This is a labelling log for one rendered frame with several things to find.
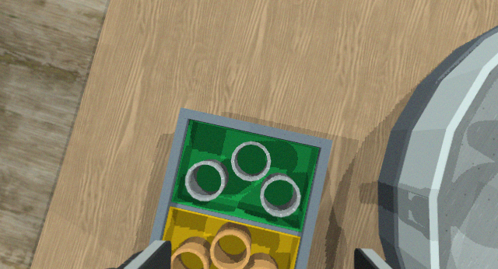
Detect grey metal sleeve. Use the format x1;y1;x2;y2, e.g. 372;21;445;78
231;141;271;181
260;173;301;217
185;159;229;201

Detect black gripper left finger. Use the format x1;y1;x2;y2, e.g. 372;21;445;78
107;240;172;269

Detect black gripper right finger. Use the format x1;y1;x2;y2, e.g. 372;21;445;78
354;248;398;269

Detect bronze bushing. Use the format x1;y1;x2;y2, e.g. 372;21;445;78
243;253;279;269
210;222;252;269
171;236;212;269

